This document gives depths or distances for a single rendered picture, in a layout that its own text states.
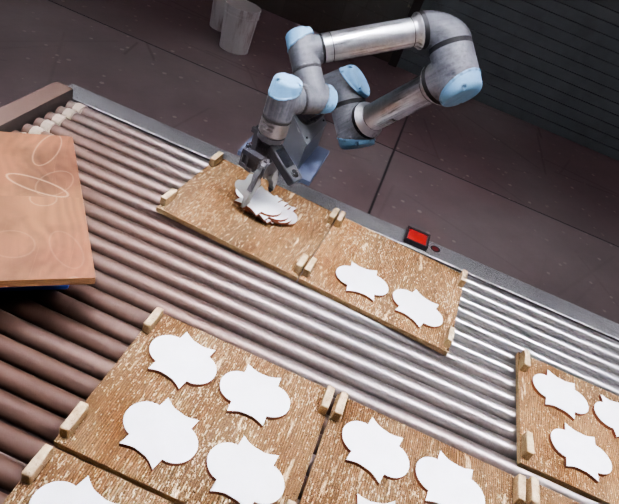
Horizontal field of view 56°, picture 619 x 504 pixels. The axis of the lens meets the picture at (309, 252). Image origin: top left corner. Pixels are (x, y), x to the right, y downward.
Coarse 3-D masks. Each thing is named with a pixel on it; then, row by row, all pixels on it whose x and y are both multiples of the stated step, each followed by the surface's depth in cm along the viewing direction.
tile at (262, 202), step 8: (256, 192) 162; (264, 192) 163; (240, 200) 157; (256, 200) 159; (264, 200) 160; (272, 200) 162; (280, 200) 163; (248, 208) 156; (256, 208) 156; (264, 208) 157; (272, 208) 159; (280, 208) 160; (272, 216) 157
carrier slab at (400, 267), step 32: (352, 224) 171; (320, 256) 155; (352, 256) 159; (384, 256) 164; (416, 256) 169; (320, 288) 145; (416, 288) 157; (448, 288) 162; (384, 320) 143; (448, 320) 151
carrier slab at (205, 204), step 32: (224, 160) 176; (192, 192) 159; (224, 192) 164; (288, 192) 174; (192, 224) 148; (224, 224) 152; (256, 224) 157; (320, 224) 166; (256, 256) 147; (288, 256) 151
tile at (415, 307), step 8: (392, 296) 150; (400, 296) 151; (408, 296) 152; (416, 296) 153; (400, 304) 148; (408, 304) 149; (416, 304) 150; (424, 304) 151; (432, 304) 152; (400, 312) 146; (408, 312) 147; (416, 312) 148; (424, 312) 149; (432, 312) 150; (416, 320) 146; (424, 320) 146; (432, 320) 147; (440, 320) 148; (432, 328) 146
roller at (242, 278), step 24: (96, 216) 144; (120, 216) 145; (144, 240) 143; (168, 240) 143; (216, 264) 142; (264, 288) 142; (312, 312) 141; (360, 336) 140; (384, 336) 141; (408, 360) 140; (432, 360) 140; (480, 384) 139
